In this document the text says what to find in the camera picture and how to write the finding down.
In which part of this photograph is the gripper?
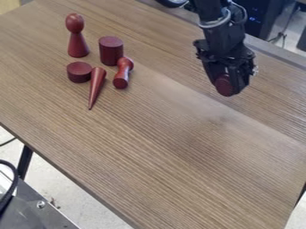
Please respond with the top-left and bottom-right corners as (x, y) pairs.
(192, 38), (259, 98)

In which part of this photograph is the brown round wooden toy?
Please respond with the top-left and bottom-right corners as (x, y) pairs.
(214, 73), (237, 98)

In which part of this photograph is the black computer case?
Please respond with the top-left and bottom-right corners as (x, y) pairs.
(232, 0), (287, 41)

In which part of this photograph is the small brown wooden pawn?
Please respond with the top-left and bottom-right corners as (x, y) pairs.
(111, 56), (135, 90)

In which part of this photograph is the tall brown wooden cylinder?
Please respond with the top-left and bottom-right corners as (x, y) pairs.
(98, 36), (126, 67)

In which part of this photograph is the brown wooden cone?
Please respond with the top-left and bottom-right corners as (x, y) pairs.
(87, 66), (109, 111)

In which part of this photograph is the short brown wooden cylinder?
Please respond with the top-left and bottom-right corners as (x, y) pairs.
(65, 61), (95, 84)

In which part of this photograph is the large brown wooden pawn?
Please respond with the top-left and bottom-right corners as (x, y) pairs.
(64, 13), (91, 59)

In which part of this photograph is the black table leg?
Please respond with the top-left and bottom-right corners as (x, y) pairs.
(15, 144), (37, 181)

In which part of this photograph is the black metal base plate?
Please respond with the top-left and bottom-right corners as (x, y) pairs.
(0, 178), (81, 229)

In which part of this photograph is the black cable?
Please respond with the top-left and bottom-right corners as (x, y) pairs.
(0, 158), (21, 213)

